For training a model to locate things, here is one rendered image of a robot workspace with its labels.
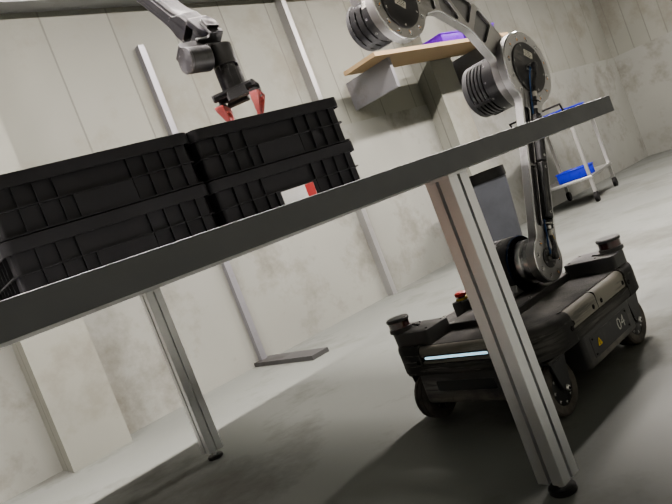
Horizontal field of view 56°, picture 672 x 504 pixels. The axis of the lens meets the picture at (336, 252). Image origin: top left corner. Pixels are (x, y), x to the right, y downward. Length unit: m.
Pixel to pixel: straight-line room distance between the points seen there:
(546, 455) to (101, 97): 3.23
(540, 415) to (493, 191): 3.66
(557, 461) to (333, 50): 4.16
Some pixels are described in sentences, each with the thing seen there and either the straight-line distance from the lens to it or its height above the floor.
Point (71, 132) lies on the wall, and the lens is 3.81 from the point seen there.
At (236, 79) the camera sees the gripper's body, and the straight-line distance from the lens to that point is 1.48.
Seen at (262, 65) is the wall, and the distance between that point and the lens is 4.61.
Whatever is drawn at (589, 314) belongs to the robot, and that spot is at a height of 0.20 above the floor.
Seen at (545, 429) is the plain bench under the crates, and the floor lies 0.14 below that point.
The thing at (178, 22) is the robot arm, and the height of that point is 1.21.
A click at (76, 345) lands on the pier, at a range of 3.35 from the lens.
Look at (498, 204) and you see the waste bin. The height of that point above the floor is 0.33.
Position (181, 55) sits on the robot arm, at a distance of 1.48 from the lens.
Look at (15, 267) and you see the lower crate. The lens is 1.20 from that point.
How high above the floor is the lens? 0.65
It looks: 3 degrees down
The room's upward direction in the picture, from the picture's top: 21 degrees counter-clockwise
